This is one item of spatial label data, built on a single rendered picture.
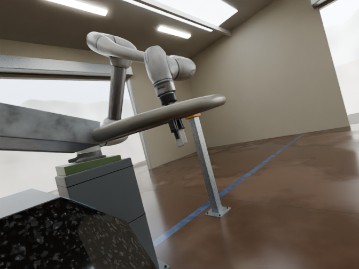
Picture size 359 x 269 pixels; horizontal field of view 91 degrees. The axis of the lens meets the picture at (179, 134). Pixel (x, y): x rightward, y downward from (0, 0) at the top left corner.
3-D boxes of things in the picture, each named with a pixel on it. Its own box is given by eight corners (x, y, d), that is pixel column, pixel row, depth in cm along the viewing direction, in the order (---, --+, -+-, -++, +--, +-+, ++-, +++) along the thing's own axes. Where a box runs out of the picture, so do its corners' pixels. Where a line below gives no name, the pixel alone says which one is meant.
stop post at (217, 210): (231, 208, 182) (204, 106, 182) (220, 218, 168) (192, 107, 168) (215, 206, 196) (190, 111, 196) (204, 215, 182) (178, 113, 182)
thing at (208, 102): (161, 120, 24) (153, 99, 23) (38, 163, 52) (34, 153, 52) (244, 98, 63) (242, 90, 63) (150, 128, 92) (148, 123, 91)
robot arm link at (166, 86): (149, 85, 76) (154, 98, 76) (168, 77, 73) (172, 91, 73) (158, 87, 84) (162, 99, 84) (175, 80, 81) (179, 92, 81)
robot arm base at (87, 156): (68, 164, 123) (67, 156, 123) (102, 157, 135) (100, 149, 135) (69, 165, 108) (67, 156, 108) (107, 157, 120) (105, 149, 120)
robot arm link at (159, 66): (161, 77, 71) (182, 77, 80) (149, 39, 70) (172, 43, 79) (146, 87, 79) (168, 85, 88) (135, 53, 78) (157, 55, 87)
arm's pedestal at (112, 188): (72, 289, 124) (44, 179, 124) (135, 246, 157) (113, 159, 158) (94, 338, 87) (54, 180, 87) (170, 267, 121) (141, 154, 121)
